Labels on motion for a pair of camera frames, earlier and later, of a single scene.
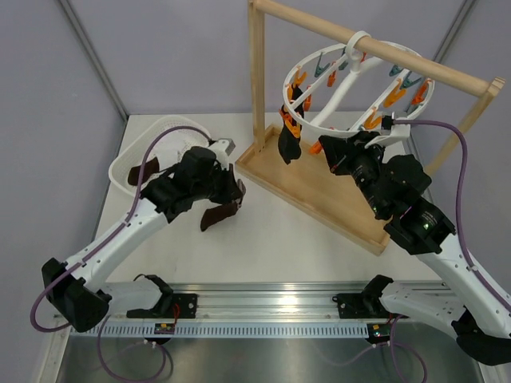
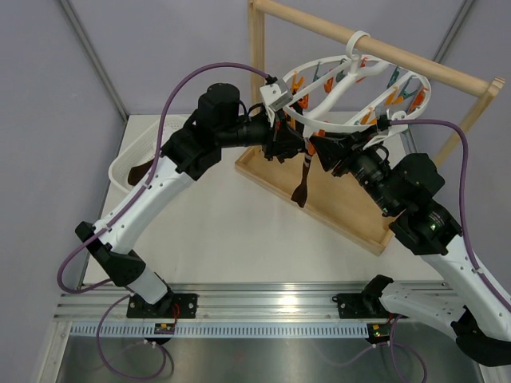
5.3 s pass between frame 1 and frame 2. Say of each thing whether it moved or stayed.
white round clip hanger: moved
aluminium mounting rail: stayed
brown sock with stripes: moved
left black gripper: moved
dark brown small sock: stayed
